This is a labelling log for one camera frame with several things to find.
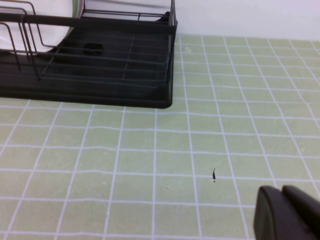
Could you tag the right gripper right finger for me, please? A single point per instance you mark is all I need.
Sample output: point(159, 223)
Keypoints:
point(307, 212)

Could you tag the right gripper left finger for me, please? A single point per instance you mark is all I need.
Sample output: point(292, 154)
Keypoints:
point(272, 220)

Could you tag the white round plate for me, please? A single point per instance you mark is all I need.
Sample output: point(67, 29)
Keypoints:
point(55, 35)

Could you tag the pink plate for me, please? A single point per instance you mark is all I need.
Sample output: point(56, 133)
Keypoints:
point(81, 6)

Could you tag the green checked tablecloth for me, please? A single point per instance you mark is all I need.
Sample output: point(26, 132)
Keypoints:
point(200, 137)

